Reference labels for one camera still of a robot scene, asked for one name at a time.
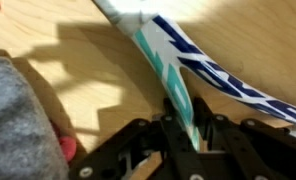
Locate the white blue teal tennis racket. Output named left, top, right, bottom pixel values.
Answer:
left=92, top=0, right=296, bottom=153

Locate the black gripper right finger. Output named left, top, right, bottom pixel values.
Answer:
left=192, top=96, right=296, bottom=180

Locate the grey cloth blanket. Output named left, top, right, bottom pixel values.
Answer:
left=0, top=56, right=71, bottom=180

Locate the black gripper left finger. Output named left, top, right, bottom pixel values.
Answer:
left=68, top=98, right=202, bottom=180

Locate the red ball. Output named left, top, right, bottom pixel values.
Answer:
left=59, top=135, right=78, bottom=163

